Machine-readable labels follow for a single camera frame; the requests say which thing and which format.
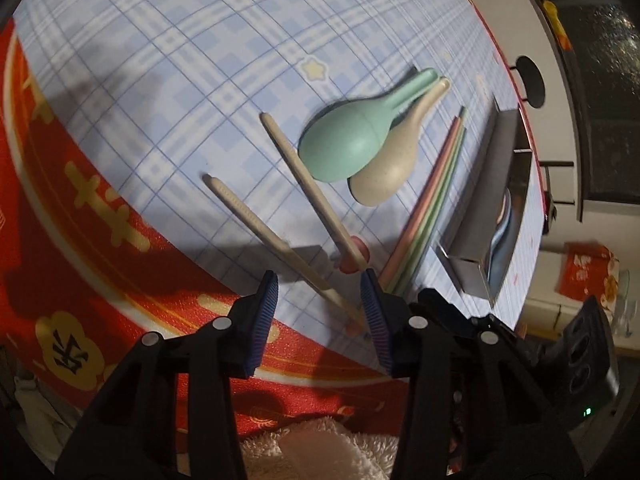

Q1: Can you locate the black round-back chair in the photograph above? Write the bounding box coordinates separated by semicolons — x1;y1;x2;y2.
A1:
509;55;546;109

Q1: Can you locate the pink chopstick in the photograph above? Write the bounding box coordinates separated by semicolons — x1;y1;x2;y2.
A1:
384;119;464;286
380;116;461;282

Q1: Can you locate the perforated metal utensil tray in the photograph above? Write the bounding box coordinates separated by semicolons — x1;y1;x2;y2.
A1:
434;94;534;309

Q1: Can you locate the white fridge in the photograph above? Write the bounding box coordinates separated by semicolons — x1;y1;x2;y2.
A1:
524;244;622;337

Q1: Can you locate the blue plaid table mat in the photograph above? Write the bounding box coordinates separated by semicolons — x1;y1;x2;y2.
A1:
10;0;546;356

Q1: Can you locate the yellow snack packet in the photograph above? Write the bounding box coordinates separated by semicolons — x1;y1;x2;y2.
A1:
542;0;574;52

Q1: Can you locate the black metal rack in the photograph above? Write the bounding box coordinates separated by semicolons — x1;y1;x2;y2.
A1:
537;159;587;207

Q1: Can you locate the blue spoon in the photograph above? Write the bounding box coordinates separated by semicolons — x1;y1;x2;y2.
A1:
487;194;524;287

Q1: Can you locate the green spoon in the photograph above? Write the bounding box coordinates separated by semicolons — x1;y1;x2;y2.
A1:
298;67;441;184

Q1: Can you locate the brown rice cooker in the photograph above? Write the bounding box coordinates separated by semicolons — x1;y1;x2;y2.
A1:
542;191;559;235

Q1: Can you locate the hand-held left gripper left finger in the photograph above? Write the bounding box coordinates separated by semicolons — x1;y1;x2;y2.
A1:
55;270;281;480

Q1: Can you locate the beige spoon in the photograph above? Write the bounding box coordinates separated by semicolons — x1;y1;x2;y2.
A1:
348;77;453;207

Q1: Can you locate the black windowsill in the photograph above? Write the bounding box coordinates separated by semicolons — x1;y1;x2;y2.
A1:
517;0;597;224

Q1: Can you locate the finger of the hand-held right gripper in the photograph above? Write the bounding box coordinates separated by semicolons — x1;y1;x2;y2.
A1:
417;287;511;334

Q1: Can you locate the clear glass bowl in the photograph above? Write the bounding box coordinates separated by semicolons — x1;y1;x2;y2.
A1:
612;269;640;337

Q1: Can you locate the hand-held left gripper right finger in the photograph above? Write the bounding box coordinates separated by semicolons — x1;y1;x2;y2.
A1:
359;268;583;480

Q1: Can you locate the dark window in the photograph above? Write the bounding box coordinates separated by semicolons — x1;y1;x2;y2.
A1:
550;0;640;222

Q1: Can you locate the red printed cloth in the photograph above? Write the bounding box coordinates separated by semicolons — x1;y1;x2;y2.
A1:
557;242;621;307

